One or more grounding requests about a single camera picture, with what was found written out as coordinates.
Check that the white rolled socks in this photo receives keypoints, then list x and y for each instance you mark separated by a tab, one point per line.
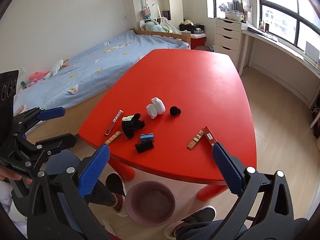
155	108

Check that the blue binder clip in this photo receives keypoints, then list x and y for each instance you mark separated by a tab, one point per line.
147	137

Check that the green white scrunchie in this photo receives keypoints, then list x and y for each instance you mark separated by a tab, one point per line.
128	118

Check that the black cloth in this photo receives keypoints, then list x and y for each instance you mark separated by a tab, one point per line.
131	128

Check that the black shoe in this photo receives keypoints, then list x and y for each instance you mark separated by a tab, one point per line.
197	216
115	183

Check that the black storage bag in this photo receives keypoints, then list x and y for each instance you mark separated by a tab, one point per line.
196	28

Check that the straw hat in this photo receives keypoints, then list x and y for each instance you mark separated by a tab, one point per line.
187	22

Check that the person's left hand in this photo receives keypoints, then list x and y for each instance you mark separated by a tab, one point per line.
10	175

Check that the white desk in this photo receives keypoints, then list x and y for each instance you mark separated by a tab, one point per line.
280	52

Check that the person's left leg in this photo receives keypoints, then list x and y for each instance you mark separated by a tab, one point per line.
101	195

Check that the white shelf unit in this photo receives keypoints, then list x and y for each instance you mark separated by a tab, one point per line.
172	2

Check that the red white cooler box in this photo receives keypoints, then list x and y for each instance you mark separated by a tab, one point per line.
197	40

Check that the chocolate bar piece left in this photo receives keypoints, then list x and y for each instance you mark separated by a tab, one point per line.
113	138

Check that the white goose plush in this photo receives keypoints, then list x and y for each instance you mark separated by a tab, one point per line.
56	68

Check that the white laptop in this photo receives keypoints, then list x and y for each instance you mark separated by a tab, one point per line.
312	51

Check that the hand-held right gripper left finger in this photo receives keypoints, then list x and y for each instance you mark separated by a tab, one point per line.
93	171

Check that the rainbow crochet bag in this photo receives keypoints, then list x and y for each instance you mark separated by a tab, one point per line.
146	13

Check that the row of books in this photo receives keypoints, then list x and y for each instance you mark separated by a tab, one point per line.
240	5

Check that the pink plush toy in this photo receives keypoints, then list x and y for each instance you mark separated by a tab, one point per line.
37	77

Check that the red snack wrapper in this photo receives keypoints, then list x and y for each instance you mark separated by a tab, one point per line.
208	135
115	122

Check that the dark red small box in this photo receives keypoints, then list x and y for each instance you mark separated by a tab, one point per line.
266	27

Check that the black fuzzy ball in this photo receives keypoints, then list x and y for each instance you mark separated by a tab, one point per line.
175	111

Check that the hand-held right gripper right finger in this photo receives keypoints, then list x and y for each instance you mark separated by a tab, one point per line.
226	170

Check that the person's leg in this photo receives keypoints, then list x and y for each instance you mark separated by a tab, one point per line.
207	230
101	195

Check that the purple round waste bin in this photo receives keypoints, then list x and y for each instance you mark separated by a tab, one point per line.
150	203

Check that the person's right leg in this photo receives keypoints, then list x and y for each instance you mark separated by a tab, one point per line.
207	230

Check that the black binder clip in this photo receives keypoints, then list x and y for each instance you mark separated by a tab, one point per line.
143	147

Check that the red table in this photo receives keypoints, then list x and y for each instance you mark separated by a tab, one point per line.
180	80

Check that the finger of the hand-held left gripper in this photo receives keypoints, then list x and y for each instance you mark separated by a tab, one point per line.
60	142
51	113

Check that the green plush toy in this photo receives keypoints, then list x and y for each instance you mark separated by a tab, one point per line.
152	25

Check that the white baby seat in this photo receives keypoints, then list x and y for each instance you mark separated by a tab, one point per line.
162	21

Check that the white drawer unit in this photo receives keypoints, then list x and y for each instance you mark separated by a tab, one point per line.
227	40

